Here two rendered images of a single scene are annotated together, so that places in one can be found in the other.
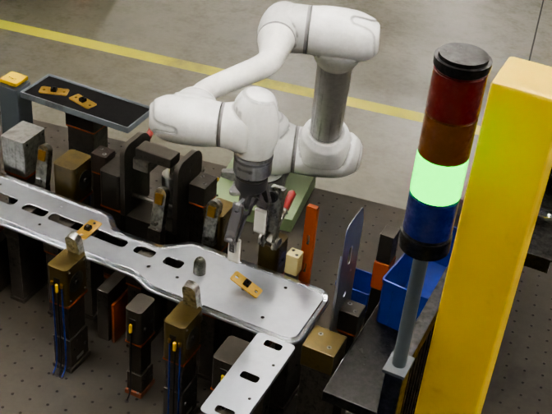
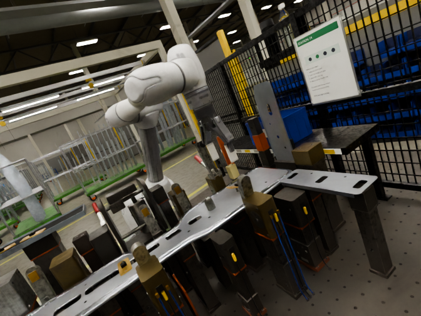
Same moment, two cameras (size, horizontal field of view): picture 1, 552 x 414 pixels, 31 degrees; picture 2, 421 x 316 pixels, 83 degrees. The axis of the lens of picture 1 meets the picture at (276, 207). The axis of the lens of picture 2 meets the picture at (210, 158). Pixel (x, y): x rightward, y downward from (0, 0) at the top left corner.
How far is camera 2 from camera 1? 197 cm
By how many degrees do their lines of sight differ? 47
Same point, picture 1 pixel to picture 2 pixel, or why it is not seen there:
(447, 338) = not seen: outside the picture
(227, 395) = (341, 185)
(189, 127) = (166, 71)
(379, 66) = not seen: hidden behind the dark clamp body
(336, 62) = (153, 115)
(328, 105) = (156, 152)
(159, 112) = (140, 73)
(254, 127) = (194, 57)
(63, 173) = (64, 268)
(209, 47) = not seen: hidden behind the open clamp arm
